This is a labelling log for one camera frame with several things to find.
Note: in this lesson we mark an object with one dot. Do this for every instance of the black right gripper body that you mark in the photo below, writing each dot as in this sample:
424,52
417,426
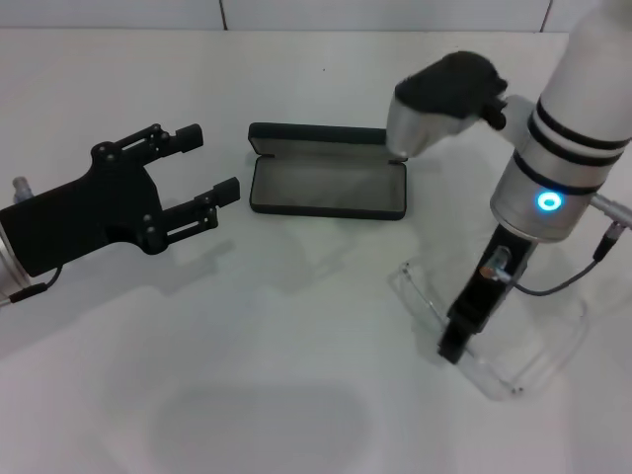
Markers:
476,301

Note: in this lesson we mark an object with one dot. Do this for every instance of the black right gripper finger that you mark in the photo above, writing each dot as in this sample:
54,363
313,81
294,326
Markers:
456,340

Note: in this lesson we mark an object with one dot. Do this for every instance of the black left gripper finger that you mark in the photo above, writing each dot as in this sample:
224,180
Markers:
227,192
190,137

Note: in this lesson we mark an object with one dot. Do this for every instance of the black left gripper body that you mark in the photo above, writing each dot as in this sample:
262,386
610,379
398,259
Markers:
89,217

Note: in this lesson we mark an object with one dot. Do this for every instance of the clear white glasses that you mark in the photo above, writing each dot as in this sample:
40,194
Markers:
415,291

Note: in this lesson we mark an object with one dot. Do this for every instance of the black glasses case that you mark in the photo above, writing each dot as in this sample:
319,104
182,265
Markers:
321,192

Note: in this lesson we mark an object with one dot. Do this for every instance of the silver left gripper connector stub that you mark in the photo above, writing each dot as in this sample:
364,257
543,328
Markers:
22,190

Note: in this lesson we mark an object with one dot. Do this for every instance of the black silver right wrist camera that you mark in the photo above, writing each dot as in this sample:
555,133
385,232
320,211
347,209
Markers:
444,89

